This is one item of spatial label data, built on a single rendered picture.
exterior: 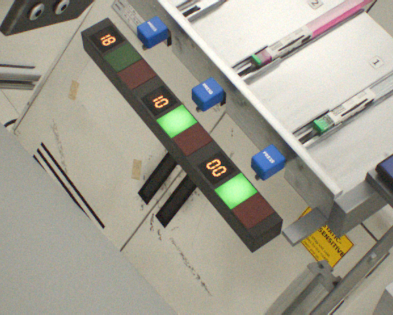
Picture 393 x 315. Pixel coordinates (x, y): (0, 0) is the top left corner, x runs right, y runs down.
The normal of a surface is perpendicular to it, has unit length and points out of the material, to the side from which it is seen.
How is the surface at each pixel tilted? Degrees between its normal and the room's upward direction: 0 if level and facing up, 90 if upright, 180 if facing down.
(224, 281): 90
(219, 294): 90
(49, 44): 0
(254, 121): 133
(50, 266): 0
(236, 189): 43
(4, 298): 0
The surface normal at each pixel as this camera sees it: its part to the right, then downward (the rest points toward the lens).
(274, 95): 0.00, -0.51
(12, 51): 0.54, -0.72
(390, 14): -0.60, 0.03
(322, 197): -0.81, 0.51
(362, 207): 0.59, 0.70
